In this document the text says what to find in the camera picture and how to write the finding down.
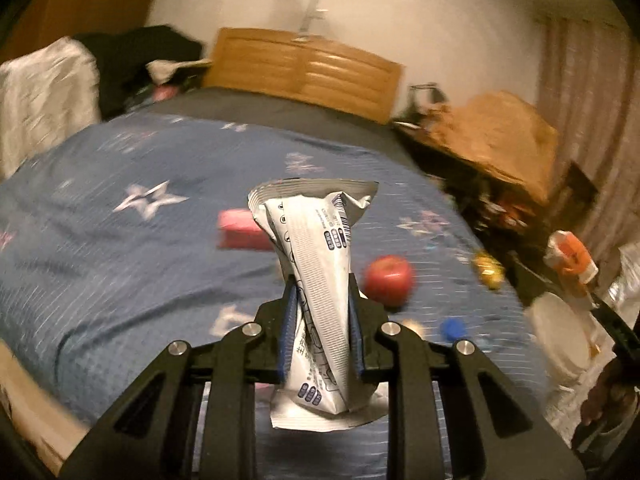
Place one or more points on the small white cloth piece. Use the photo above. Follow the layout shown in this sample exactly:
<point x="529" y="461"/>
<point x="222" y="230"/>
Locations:
<point x="170" y="70"/>

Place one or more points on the gold foil wrapper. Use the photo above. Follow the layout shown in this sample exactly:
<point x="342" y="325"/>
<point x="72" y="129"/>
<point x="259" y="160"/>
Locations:
<point x="490" y="270"/>

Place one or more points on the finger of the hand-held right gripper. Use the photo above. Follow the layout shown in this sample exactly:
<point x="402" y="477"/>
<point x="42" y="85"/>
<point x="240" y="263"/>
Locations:
<point x="617" y="325"/>

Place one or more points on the dark wooden desk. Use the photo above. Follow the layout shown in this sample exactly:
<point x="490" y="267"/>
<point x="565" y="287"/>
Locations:
<point x="425" y="152"/>

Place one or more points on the patterned beige curtain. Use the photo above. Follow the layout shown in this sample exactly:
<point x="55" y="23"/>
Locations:
<point x="585" y="110"/>

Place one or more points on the red apple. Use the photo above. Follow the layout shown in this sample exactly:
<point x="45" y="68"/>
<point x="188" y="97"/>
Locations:
<point x="389" y="280"/>

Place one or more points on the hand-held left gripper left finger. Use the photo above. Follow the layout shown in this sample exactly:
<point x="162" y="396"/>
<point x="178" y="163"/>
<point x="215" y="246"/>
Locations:
<point x="290" y="345"/>

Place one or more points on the blue bottle cap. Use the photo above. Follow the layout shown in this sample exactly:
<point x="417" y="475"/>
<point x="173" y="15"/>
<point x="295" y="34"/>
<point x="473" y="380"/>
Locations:
<point x="454" y="329"/>

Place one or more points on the black clothes pile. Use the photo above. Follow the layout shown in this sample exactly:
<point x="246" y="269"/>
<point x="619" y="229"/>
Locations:
<point x="130" y="60"/>

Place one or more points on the white silver snack packet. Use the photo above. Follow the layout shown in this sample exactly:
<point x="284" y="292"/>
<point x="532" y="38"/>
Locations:
<point x="315" y="260"/>

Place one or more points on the wooden wardrobe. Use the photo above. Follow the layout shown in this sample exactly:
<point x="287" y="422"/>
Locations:
<point x="90" y="0"/>

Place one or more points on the wooden bed headboard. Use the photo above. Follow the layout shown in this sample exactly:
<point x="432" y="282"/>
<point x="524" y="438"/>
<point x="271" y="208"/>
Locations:
<point x="300" y="70"/>

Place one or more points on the black desk lamp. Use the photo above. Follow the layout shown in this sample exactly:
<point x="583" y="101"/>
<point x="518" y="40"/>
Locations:
<point x="425" y="97"/>

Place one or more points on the orange white snack packet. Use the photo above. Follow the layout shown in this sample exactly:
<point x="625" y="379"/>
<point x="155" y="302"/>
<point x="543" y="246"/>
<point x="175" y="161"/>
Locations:
<point x="570" y="260"/>

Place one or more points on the grey bed sheet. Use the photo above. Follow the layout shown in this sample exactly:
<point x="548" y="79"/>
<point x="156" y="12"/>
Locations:
<point x="260" y="110"/>

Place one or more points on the white crumpled cloth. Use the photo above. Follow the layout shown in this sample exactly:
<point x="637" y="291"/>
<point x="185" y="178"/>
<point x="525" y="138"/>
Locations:
<point x="45" y="100"/>

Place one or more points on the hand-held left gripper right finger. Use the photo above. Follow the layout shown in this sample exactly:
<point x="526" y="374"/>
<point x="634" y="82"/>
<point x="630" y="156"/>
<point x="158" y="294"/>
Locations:
<point x="356" y="345"/>

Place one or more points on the white shiny cover sheet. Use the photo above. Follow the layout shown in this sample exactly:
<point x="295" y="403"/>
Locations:
<point x="627" y="275"/>

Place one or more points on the blue checked star blanket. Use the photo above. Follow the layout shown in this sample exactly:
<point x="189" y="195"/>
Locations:
<point x="125" y="270"/>

